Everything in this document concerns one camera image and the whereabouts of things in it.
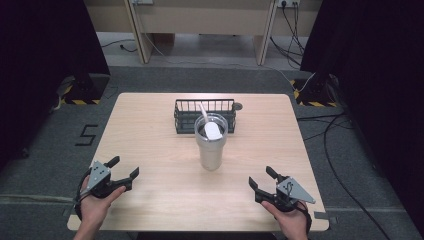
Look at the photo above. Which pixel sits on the person's left hand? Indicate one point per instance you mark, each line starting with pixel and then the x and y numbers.
pixel 96 208

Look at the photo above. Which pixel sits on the white wall socket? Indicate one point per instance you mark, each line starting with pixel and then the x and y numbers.
pixel 288 2

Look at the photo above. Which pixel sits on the person's right hand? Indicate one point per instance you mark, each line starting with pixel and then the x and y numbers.
pixel 290 221

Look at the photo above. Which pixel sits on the black stand base hazard tape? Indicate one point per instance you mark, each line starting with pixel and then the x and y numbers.
pixel 85 88
pixel 313 93

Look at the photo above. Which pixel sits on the black curtain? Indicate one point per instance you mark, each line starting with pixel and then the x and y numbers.
pixel 380 73
pixel 36 66

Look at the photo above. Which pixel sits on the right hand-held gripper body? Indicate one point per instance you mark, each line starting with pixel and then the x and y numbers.
pixel 289 193

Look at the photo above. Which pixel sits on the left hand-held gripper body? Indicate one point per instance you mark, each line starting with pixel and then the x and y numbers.
pixel 99 176

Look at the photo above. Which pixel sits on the small grey round disc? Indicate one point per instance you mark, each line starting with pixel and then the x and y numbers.
pixel 237 106

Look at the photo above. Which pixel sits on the frosted tumbler cup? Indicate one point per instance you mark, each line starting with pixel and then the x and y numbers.
pixel 210 153

